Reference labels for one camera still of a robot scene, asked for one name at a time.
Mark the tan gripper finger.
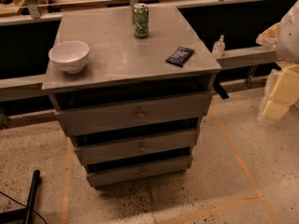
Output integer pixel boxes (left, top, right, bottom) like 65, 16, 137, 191
258, 61, 299, 123
256, 22, 279, 47

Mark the dark blue rxbar wrapper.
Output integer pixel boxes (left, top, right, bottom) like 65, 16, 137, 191
165, 47, 194, 67

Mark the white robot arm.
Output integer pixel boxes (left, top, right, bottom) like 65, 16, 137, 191
256, 0, 299, 124

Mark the white bowl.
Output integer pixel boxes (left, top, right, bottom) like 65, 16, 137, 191
49, 41, 90, 73

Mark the green soda can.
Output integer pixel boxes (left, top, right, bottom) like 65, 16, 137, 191
133, 3, 149, 38

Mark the grey wooden drawer cabinet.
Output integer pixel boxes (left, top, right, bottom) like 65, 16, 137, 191
43, 7, 221, 187

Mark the grey metal railing beam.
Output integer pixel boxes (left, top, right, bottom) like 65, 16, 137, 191
0, 46, 277, 102

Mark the black metal stand leg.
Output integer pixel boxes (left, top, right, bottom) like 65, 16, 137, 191
0, 170, 41, 224

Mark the black floor cable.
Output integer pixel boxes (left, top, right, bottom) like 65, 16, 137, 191
0, 190, 49, 224

